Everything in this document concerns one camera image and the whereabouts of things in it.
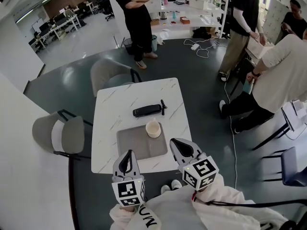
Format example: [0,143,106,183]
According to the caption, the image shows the white storage box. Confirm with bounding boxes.
[247,36,274,58]

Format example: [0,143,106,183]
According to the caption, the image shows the row of white office desks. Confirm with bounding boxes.
[28,13,82,54]

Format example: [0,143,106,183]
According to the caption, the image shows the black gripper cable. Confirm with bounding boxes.
[206,199,307,207]

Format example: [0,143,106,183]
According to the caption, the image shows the white marble table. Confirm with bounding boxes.
[91,77,192,174]

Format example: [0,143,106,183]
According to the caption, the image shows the blue chair black legs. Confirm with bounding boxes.
[262,146,307,186]

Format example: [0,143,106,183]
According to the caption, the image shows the grey upholstered chair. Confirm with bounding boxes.
[90,58,142,97]

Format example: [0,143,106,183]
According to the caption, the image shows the grey desk black legs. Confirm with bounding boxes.
[251,99,307,150]

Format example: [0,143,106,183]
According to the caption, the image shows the black oblong case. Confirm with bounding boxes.
[132,103,163,118]

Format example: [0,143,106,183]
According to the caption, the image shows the grey and white chair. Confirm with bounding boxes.
[32,109,93,161]

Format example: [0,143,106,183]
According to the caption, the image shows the person's left forearm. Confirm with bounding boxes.
[109,204,144,230]

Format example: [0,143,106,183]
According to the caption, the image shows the long white floor cable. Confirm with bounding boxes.
[224,80,238,188]

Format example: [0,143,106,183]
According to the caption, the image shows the grey plastic tray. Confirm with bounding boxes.
[116,122,168,161]

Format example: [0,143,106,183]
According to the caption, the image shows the white power strip with cable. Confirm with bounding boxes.
[183,38,227,58]

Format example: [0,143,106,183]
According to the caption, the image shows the white shelf rack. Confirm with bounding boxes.
[143,0,232,39]

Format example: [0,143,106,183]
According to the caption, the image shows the beige ceramic mug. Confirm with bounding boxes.
[145,118,162,138]

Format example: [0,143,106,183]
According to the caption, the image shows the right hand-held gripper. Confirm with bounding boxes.
[169,138,220,192]

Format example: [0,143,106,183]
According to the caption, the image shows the person's right forearm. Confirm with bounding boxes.
[191,173,283,230]

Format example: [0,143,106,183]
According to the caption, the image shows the person's torso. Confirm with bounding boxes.
[134,188,264,230]

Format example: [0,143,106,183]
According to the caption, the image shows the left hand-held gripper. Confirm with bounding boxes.
[111,149,146,207]

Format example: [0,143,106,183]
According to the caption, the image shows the small black mesh bin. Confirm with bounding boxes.
[123,38,133,55]

